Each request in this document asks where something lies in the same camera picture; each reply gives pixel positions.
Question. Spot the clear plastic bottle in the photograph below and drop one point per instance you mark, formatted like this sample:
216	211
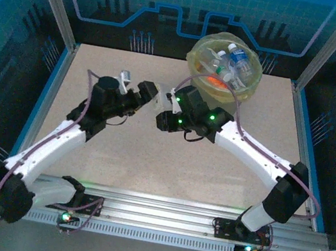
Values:
160	98

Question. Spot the orange label bottle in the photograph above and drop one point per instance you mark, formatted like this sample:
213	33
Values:
216	82

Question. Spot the blue label water bottle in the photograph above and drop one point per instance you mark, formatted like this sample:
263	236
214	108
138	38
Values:
237	55

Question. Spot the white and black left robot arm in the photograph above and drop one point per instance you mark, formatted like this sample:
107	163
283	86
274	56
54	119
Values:
50	144

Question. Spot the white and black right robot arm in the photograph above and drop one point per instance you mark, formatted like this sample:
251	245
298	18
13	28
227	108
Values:
248	149

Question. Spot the yellow plastic bin liner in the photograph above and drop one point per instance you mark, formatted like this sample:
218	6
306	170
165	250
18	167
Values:
197	51

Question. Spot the left controller board with LED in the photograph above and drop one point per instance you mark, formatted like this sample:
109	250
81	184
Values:
65	217

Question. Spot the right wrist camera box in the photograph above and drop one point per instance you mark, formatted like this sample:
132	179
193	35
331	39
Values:
176	107

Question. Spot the aluminium table side rail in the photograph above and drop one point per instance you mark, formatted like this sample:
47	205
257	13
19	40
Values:
64	65
304	130

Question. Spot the aluminium mounting rail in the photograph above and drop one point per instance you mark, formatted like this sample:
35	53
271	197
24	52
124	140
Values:
156	209

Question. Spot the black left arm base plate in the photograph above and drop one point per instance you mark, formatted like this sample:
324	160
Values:
91	201

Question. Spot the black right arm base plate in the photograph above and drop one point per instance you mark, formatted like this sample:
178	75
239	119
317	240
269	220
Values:
224	229

